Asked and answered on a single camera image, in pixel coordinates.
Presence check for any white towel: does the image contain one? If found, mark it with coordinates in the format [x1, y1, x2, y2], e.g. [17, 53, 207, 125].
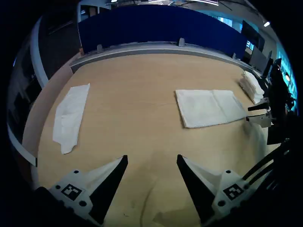
[175, 89, 247, 129]
[52, 83, 91, 155]

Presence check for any black cable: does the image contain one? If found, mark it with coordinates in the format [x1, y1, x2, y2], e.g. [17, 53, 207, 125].
[247, 148, 292, 186]
[241, 141, 291, 180]

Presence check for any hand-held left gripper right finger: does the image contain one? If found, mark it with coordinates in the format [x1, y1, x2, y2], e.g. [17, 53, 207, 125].
[176, 154, 252, 225]

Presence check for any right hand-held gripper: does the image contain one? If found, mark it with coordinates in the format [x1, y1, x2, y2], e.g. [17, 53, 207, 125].
[246, 58, 297, 145]

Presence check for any black monitor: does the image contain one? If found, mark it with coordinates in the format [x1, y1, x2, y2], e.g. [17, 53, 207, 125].
[250, 47, 266, 72]

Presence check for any blue desk screen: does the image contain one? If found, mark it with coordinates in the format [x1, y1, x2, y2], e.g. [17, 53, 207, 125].
[69, 4, 264, 74]

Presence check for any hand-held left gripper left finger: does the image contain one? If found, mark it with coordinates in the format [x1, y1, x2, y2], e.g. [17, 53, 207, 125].
[35, 155, 128, 225]

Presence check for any stack of white towels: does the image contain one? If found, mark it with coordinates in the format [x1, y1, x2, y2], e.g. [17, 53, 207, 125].
[239, 70, 265, 105]

